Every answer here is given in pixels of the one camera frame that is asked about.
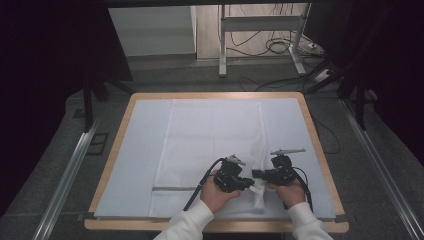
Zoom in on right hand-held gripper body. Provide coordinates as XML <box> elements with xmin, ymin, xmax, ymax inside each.
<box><xmin>261</xmin><ymin>148</ymin><xmax>307</xmax><ymax>187</ymax></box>

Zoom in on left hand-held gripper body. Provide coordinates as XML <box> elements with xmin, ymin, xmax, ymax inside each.
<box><xmin>213</xmin><ymin>153</ymin><xmax>255</xmax><ymax>194</ymax></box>

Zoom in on white mesh laundry bag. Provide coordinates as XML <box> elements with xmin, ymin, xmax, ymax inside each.
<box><xmin>148</xmin><ymin>99</ymin><xmax>268</xmax><ymax>220</ymax></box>

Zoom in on person's right hand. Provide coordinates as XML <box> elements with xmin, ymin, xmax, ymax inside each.
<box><xmin>265</xmin><ymin>179</ymin><xmax>307</xmax><ymax>210</ymax></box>

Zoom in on person's left hand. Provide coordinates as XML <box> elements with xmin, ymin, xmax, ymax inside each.
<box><xmin>199</xmin><ymin>169</ymin><xmax>242</xmax><ymax>215</ymax></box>

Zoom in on wooden table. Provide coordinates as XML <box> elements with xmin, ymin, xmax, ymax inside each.
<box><xmin>83</xmin><ymin>91</ymin><xmax>350</xmax><ymax>234</ymax></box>

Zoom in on white table mat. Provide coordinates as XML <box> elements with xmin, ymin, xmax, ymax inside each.
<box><xmin>94</xmin><ymin>97</ymin><xmax>337</xmax><ymax>221</ymax></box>

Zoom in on black stand legs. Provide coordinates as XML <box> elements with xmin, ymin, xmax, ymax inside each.
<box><xmin>81</xmin><ymin>74</ymin><xmax>135</xmax><ymax>133</ymax></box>
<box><xmin>303</xmin><ymin>58</ymin><xmax>379</xmax><ymax>132</ymax></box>

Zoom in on white power strip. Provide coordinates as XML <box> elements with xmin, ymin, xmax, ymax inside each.
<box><xmin>313</xmin><ymin>68</ymin><xmax>335</xmax><ymax>84</ymax></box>

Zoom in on black floor plate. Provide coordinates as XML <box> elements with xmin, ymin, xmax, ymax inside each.
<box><xmin>86</xmin><ymin>132</ymin><xmax>110</xmax><ymax>156</ymax></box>

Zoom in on dark curtain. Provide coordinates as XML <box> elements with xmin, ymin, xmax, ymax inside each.
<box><xmin>0</xmin><ymin>0</ymin><xmax>134</xmax><ymax>218</ymax></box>
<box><xmin>303</xmin><ymin>0</ymin><xmax>424</xmax><ymax>168</ymax></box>

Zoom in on grey panel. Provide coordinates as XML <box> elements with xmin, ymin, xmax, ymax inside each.
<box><xmin>108</xmin><ymin>5</ymin><xmax>198</xmax><ymax>58</ymax></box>

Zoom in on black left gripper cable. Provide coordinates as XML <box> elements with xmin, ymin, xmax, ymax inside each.
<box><xmin>182</xmin><ymin>157</ymin><xmax>226</xmax><ymax>212</ymax></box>

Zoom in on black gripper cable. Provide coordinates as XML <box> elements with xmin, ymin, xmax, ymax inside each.
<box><xmin>182</xmin><ymin>157</ymin><xmax>226</xmax><ymax>212</ymax></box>
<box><xmin>283</xmin><ymin>165</ymin><xmax>315</xmax><ymax>213</ymax></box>

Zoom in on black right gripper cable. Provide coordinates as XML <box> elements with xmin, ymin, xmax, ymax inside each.
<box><xmin>283</xmin><ymin>165</ymin><xmax>315</xmax><ymax>213</ymax></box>

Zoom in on black floor cable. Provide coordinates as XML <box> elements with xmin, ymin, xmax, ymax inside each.
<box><xmin>313</xmin><ymin>116</ymin><xmax>342</xmax><ymax>156</ymax></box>

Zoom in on metal floor rail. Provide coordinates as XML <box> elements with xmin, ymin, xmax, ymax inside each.
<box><xmin>339</xmin><ymin>99</ymin><xmax>424</xmax><ymax>240</ymax></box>
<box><xmin>32</xmin><ymin>118</ymin><xmax>102</xmax><ymax>240</ymax></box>

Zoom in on bundle of black floor cables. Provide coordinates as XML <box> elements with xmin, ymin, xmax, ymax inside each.
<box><xmin>225</xmin><ymin>3</ymin><xmax>326</xmax><ymax>58</ymax></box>

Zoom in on white metal desk frame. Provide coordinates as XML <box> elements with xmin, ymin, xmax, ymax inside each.
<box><xmin>217</xmin><ymin>3</ymin><xmax>313</xmax><ymax>79</ymax></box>

